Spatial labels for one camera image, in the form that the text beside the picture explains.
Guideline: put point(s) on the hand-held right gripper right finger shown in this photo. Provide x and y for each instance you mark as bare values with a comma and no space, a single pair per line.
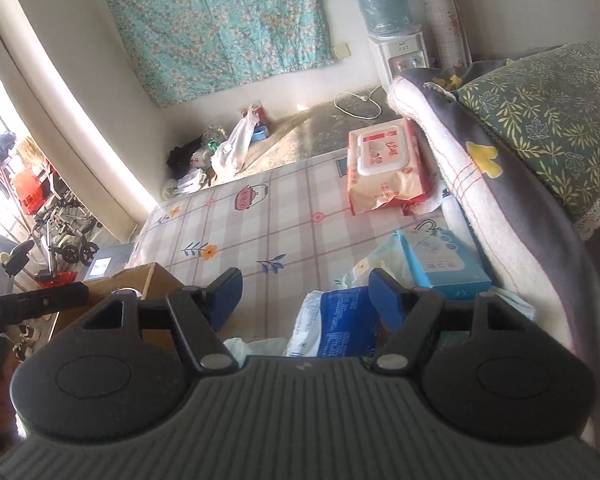
385,295

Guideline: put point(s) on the white water dispenser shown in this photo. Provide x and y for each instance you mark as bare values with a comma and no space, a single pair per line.
395,55

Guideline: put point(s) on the green leaf print pillow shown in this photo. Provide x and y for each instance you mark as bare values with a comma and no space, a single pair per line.
545,120

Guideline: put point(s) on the blue white packet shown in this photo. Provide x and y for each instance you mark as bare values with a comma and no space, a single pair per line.
340,320

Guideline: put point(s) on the clear plastic bag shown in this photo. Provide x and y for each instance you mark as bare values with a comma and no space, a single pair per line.
187,182

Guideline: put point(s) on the red wet wipes pack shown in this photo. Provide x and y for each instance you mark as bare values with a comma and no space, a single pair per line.
385,160

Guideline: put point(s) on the hanging red plastic bag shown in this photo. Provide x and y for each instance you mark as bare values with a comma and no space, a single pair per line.
27,187

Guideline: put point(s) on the beige wall socket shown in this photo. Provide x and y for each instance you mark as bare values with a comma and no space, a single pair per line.
341,51

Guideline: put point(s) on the black cloth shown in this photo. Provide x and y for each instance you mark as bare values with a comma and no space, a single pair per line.
182,160

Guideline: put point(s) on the hanging blue clothes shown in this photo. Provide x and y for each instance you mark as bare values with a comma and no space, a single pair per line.
0,144

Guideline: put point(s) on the teal floral wall cloth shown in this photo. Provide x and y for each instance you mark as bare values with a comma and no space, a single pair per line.
215,25

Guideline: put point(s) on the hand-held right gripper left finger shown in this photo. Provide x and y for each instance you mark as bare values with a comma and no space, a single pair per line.
227,292

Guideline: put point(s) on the wheelchair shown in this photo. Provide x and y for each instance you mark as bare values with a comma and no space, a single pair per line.
62,220

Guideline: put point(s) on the white striped towel blanket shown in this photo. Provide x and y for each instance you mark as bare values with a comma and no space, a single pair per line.
460,170

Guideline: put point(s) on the crumpled white plastic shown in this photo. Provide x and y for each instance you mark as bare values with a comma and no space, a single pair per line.
250,347

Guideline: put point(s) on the rolled floral mat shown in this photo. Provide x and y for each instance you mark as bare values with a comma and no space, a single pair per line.
445,20

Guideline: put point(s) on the orange Philips box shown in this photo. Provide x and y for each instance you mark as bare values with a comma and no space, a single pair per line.
115,255

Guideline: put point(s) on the grey printed quilt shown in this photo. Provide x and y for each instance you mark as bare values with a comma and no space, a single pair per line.
510,185

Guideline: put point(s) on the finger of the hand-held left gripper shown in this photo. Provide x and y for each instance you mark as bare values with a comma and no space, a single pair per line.
50,301

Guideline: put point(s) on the small blue tub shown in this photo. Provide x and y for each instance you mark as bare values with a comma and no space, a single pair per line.
259,133

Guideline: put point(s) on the white knotted plastic bag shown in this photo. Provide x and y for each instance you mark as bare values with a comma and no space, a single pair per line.
380,260

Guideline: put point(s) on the light blue tissue pack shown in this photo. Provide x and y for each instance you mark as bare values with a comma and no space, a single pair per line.
445,265

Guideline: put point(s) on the cardboard box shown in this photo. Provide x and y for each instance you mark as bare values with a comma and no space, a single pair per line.
130,277

